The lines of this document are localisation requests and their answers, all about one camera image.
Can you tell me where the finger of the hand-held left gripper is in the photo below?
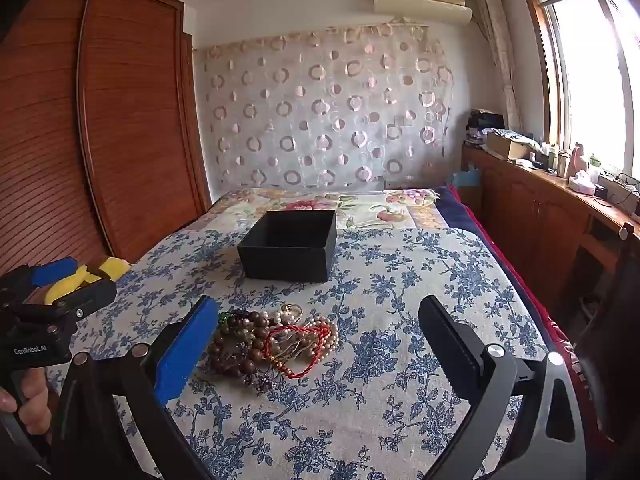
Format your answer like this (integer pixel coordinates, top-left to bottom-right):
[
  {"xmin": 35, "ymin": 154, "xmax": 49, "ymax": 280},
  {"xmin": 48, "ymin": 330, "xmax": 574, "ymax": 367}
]
[
  {"xmin": 50, "ymin": 279, "xmax": 117, "ymax": 320},
  {"xmin": 0, "ymin": 257, "xmax": 77, "ymax": 306}
]

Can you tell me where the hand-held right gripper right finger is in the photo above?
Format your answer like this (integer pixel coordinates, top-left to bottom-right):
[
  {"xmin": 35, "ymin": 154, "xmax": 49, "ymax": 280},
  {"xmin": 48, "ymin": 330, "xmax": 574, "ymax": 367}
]
[{"xmin": 419, "ymin": 295, "xmax": 606, "ymax": 480}]

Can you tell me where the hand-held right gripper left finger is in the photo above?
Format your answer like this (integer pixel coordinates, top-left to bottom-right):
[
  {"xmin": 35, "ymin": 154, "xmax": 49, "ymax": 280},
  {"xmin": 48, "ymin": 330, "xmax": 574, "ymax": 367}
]
[{"xmin": 50, "ymin": 296, "xmax": 219, "ymax": 480}]

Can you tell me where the brown wooden bead bracelet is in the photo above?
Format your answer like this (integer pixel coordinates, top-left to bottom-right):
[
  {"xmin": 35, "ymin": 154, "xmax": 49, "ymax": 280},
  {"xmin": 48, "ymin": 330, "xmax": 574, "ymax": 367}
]
[{"xmin": 206, "ymin": 310, "xmax": 275, "ymax": 387}]

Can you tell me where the red braided cord bracelet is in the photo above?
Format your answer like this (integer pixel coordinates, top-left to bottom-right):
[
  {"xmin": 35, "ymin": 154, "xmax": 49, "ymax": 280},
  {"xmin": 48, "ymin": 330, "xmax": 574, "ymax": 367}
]
[{"xmin": 263, "ymin": 324, "xmax": 337, "ymax": 380}]

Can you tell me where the pearl necklace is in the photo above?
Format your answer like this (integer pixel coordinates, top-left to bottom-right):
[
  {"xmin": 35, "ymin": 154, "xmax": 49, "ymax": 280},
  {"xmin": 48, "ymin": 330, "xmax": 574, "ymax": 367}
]
[{"xmin": 265, "ymin": 307, "xmax": 340, "ymax": 368}]

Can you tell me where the black jewelry box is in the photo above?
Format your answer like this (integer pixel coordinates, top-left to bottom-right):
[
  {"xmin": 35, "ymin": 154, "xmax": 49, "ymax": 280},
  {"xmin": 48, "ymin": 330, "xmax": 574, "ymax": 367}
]
[{"xmin": 237, "ymin": 209, "xmax": 337, "ymax": 283}]

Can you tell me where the person's left hand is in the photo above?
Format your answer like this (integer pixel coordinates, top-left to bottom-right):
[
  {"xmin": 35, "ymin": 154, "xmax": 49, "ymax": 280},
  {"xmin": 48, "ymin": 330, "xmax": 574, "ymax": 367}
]
[{"xmin": 0, "ymin": 367, "xmax": 52, "ymax": 443}]

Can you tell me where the yellow cushion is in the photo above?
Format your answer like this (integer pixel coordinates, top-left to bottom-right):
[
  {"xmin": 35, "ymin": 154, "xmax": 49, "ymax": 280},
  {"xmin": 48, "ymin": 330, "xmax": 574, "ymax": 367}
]
[{"xmin": 44, "ymin": 256, "xmax": 132, "ymax": 306}]

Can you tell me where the blue floral bedsheet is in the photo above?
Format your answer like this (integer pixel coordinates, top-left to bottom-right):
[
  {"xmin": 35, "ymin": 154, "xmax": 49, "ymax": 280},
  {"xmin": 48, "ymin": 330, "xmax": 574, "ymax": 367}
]
[{"xmin": 47, "ymin": 227, "xmax": 551, "ymax": 480}]

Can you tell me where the dark blue red-edged blanket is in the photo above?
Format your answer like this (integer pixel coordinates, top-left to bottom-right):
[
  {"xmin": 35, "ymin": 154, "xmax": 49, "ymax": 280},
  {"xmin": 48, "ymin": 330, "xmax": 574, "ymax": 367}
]
[{"xmin": 432, "ymin": 185, "xmax": 591, "ymax": 411}]

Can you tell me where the wooden cabinet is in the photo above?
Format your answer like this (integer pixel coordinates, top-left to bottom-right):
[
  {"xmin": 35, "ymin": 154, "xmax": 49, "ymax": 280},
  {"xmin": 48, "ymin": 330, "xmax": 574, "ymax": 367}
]
[{"xmin": 460, "ymin": 145, "xmax": 640, "ymax": 321}]

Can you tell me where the colourful floral quilt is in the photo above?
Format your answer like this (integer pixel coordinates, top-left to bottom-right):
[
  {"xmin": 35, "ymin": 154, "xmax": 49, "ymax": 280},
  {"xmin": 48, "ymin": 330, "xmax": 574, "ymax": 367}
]
[{"xmin": 202, "ymin": 187, "xmax": 443, "ymax": 233}]

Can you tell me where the wooden wardrobe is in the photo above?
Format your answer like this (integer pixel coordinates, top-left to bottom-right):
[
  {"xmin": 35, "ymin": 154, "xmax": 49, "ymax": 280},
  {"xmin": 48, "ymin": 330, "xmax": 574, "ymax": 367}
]
[{"xmin": 0, "ymin": 0, "xmax": 212, "ymax": 281}]

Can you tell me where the dark chair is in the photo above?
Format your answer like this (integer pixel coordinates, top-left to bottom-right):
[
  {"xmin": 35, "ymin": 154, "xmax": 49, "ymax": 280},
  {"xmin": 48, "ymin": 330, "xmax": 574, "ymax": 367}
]
[{"xmin": 570, "ymin": 225, "xmax": 640, "ymax": 451}]

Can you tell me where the light blue bag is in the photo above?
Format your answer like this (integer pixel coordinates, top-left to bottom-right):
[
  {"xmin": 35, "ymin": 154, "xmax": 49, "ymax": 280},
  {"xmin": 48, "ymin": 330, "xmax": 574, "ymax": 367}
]
[{"xmin": 447, "ymin": 169, "xmax": 483, "ymax": 188}]

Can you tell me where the cardboard box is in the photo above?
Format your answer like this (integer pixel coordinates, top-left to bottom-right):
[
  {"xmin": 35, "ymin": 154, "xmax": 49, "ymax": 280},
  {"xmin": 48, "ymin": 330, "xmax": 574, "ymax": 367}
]
[{"xmin": 485, "ymin": 130, "xmax": 533, "ymax": 161}]

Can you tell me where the tissue box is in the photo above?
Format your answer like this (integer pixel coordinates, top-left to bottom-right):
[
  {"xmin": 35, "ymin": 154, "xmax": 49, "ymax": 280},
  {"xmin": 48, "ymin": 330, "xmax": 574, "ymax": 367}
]
[{"xmin": 567, "ymin": 170, "xmax": 598, "ymax": 196}]

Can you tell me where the pile of clothes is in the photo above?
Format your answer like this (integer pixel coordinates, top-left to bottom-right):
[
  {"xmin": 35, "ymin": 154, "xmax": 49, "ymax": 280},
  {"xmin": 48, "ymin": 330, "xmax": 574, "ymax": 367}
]
[{"xmin": 465, "ymin": 108, "xmax": 506, "ymax": 148}]

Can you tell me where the pink figurine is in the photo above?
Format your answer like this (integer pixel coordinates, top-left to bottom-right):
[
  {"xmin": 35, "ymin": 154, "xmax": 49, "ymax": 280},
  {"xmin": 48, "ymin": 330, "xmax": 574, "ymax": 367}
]
[{"xmin": 570, "ymin": 142, "xmax": 591, "ymax": 178}]

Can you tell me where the circle-patterned sheer curtain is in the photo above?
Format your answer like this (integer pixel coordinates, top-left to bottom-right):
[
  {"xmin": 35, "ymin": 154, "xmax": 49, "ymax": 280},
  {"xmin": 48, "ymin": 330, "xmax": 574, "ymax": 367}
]
[{"xmin": 195, "ymin": 22, "xmax": 456, "ymax": 193}]

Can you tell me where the window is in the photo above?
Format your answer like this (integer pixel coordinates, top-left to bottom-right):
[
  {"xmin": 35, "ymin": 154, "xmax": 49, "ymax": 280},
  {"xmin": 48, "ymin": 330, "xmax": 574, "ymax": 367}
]
[{"xmin": 517, "ymin": 0, "xmax": 640, "ymax": 186}]

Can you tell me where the beige window curtain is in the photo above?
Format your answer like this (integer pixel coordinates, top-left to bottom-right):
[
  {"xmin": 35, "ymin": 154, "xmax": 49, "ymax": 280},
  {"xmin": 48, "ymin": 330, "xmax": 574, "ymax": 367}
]
[{"xmin": 472, "ymin": 0, "xmax": 523, "ymax": 133}]

